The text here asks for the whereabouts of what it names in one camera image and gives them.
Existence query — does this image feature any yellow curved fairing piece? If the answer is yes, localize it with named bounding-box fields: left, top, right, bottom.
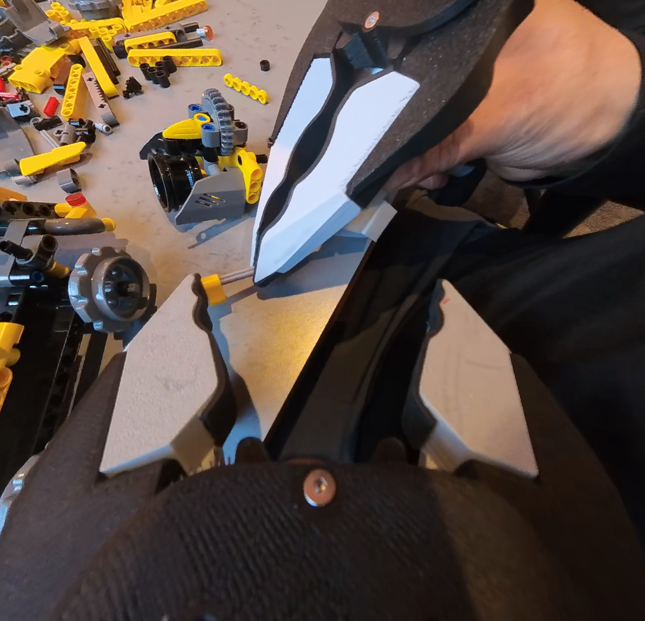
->
left=19, top=141, right=88, bottom=176

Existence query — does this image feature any person's dark clothing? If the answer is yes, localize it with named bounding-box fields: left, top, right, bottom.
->
left=267, top=193, right=645, bottom=621

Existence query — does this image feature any pile of black red pieces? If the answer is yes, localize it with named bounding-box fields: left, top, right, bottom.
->
left=0, top=52, right=62, bottom=128

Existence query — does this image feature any yellow holed beam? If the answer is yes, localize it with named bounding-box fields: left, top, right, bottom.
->
left=223, top=73, right=269, bottom=103

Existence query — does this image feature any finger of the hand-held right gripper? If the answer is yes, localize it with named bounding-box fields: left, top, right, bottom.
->
left=255, top=68, right=421, bottom=285
left=250, top=56, right=337, bottom=280

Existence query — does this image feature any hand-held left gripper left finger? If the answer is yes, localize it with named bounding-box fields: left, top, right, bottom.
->
left=99, top=273, right=239, bottom=476

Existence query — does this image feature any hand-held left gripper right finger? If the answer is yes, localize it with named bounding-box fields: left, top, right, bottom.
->
left=404, top=278, right=540, bottom=478

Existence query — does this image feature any yellow brick wheel subassembly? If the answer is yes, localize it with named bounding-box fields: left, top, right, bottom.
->
left=138, top=88, right=269, bottom=226

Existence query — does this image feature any yellow brick vehicle model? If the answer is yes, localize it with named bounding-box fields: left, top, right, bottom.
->
left=0, top=193, right=154, bottom=531

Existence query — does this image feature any spread of yellow beams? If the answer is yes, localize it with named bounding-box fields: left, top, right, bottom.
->
left=7, top=0, right=223, bottom=124

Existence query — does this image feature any person's right hand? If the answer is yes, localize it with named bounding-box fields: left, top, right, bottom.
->
left=397, top=0, right=641, bottom=191

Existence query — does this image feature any black connector cluster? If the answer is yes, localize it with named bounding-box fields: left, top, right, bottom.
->
left=122, top=56, right=178, bottom=99

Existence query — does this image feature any small yellow connector piece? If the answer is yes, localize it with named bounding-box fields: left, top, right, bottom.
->
left=200, top=273, right=230, bottom=307

